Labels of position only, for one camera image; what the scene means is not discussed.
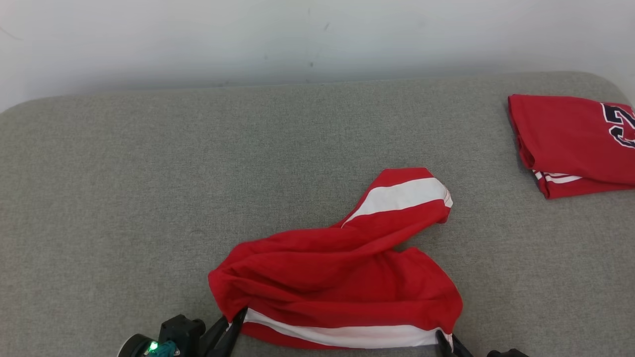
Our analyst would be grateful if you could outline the red white striped shorts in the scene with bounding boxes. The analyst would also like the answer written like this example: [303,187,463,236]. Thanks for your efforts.
[207,167,463,350]

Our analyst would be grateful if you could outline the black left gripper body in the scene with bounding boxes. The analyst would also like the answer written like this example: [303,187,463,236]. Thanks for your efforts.
[159,315,207,357]

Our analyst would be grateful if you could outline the black cable with teal plug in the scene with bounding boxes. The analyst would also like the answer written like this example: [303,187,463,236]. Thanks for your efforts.
[148,340,181,357]

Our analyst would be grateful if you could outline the red white jersey shirt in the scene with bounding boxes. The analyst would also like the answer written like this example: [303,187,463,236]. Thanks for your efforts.
[507,94,635,200]

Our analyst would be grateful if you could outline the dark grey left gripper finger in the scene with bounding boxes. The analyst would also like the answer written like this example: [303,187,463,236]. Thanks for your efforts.
[211,307,248,357]
[200,316,230,357]

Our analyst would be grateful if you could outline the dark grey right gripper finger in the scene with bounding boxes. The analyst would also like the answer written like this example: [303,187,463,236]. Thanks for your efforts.
[435,329,455,357]
[451,335,475,357]

